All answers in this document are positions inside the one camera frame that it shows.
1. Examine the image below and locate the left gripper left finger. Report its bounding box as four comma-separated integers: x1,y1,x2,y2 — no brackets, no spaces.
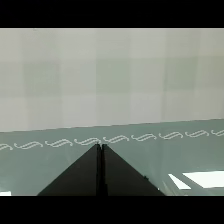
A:
37,143,102,197

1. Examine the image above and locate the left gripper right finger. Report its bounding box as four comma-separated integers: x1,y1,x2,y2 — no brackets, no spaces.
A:
101,143,166,197

